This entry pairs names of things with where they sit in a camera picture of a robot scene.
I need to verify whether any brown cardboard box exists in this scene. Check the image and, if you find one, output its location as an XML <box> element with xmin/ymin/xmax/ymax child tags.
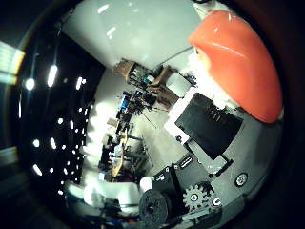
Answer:
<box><xmin>113</xmin><ymin>59</ymin><xmax>136</xmax><ymax>77</ymax></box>

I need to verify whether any cluttered lab workbench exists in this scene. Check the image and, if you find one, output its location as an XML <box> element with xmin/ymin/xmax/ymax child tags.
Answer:
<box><xmin>126</xmin><ymin>63</ymin><xmax>167</xmax><ymax>112</ymax></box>

